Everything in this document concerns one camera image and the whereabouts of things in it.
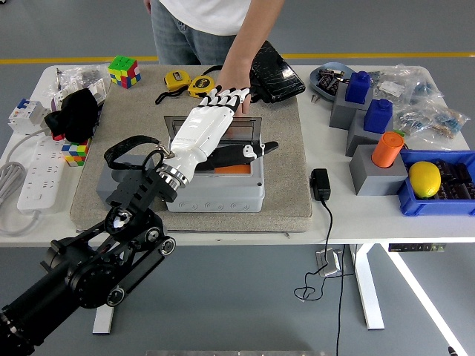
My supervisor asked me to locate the yellow tape measure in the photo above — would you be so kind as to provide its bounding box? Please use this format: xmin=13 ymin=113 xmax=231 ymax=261
xmin=154 ymin=70 xmax=193 ymax=105
xmin=187 ymin=75 xmax=216 ymax=99

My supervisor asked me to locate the yellow lemon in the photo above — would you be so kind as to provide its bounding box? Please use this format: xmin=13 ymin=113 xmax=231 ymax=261
xmin=407 ymin=161 xmax=442 ymax=200

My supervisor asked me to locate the person's left hand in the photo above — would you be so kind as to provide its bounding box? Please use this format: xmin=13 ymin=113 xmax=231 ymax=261
xmin=216 ymin=72 xmax=253 ymax=116

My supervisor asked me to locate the grey-brown mat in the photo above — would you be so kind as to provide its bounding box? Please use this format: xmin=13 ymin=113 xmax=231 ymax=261
xmin=69 ymin=65 xmax=313 ymax=234

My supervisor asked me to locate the person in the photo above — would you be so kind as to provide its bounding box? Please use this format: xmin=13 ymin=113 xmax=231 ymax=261
xmin=150 ymin=0 xmax=257 ymax=67

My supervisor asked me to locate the grey holder block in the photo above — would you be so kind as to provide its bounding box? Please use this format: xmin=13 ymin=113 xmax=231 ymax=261
xmin=95 ymin=154 xmax=164 ymax=208
xmin=344 ymin=110 xmax=387 ymax=157
xmin=348 ymin=143 xmax=409 ymax=197
xmin=329 ymin=87 xmax=374 ymax=131

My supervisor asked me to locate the small Rubik's cube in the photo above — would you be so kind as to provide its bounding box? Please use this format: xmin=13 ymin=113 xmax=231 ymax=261
xmin=60 ymin=139 xmax=90 ymax=168

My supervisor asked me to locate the black electronic components heap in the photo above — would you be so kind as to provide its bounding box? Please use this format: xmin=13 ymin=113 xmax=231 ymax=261
xmin=317 ymin=68 xmax=344 ymax=92

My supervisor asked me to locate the large Rubik's cube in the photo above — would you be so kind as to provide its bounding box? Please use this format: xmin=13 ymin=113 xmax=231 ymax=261
xmin=107 ymin=54 xmax=142 ymax=90

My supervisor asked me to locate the black pouch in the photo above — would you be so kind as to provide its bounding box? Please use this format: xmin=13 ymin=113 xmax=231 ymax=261
xmin=203 ymin=39 xmax=307 ymax=105

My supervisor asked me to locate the blue-grey oval dish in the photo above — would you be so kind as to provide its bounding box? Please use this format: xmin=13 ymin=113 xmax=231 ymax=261
xmin=309 ymin=62 xmax=357 ymax=102

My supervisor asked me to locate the black power adapter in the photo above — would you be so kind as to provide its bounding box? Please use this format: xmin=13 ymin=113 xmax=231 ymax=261
xmin=309 ymin=168 xmax=332 ymax=202

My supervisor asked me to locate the smoky transparent box lid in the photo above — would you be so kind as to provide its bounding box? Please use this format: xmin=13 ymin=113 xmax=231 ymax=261
xmin=163 ymin=115 xmax=263 ymax=145

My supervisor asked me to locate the grey plastic junction box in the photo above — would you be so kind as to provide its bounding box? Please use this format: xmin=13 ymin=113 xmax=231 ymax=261
xmin=165 ymin=139 xmax=265 ymax=213

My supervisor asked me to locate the black cloth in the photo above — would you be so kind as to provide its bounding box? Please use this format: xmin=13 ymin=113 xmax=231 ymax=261
xmin=43 ymin=88 xmax=103 ymax=144

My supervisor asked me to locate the black hanging cable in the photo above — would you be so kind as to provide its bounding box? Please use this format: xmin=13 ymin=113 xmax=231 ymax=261
xmin=335 ymin=243 xmax=357 ymax=356

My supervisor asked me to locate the white power strip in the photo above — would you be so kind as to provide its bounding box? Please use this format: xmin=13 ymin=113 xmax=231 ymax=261
xmin=16 ymin=137 xmax=68 ymax=215

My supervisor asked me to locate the black table control panel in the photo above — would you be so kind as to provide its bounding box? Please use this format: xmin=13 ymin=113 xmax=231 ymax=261
xmin=387 ymin=243 xmax=448 ymax=253

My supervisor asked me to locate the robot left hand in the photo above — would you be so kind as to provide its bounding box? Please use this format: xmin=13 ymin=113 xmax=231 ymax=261
xmin=167 ymin=87 xmax=279 ymax=179

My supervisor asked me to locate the black capacitors heap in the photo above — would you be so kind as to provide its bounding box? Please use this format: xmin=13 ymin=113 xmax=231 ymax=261
xmin=433 ymin=158 xmax=475 ymax=201

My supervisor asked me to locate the blue battery block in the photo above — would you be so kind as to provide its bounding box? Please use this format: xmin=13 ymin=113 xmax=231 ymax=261
xmin=344 ymin=70 xmax=373 ymax=104
xmin=362 ymin=98 xmax=394 ymax=134

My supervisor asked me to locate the blue plastic bin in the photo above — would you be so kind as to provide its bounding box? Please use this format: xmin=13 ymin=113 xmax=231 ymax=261
xmin=395 ymin=149 xmax=475 ymax=218

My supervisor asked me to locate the white cable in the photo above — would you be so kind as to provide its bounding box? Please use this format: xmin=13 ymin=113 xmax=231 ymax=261
xmin=2 ymin=127 xmax=51 ymax=164

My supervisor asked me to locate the orange cylindrical battery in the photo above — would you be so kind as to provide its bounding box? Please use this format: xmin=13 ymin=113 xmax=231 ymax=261
xmin=214 ymin=165 xmax=252 ymax=174
xmin=370 ymin=131 xmax=404 ymax=168

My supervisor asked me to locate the white circuit breaker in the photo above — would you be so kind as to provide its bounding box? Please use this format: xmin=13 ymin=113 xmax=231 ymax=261
xmin=7 ymin=98 xmax=51 ymax=134

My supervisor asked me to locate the clear bag of parts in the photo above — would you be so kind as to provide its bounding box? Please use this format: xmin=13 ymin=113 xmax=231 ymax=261
xmin=55 ymin=65 xmax=112 ymax=108
xmin=393 ymin=102 xmax=439 ymax=140
xmin=419 ymin=107 xmax=469 ymax=141
xmin=404 ymin=65 xmax=446 ymax=108
xmin=369 ymin=68 xmax=413 ymax=108

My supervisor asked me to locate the black adapter cord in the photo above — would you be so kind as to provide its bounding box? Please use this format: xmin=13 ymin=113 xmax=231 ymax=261
xmin=293 ymin=199 xmax=334 ymax=302

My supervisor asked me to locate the silver metal bracket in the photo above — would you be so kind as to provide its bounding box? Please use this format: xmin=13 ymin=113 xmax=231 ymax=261
xmin=315 ymin=248 xmax=344 ymax=278

